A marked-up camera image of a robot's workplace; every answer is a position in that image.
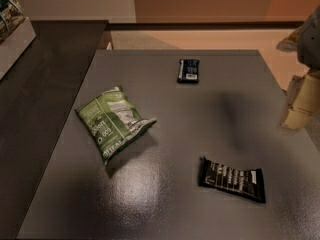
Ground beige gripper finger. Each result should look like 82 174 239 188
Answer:
282 108 311 130

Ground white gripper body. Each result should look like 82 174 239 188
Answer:
287 69 320 113

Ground green jalapeno chip bag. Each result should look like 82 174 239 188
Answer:
76 85 157 165

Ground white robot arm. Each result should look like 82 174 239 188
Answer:
276 6 320 131

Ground black snack bar wrapper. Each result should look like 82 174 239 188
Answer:
199 157 266 204

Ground dark blue snack packet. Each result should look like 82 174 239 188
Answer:
177 59 199 83

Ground white snack display box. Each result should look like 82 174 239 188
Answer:
0 18 36 80

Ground snack bags in box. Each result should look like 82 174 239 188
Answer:
0 0 25 42

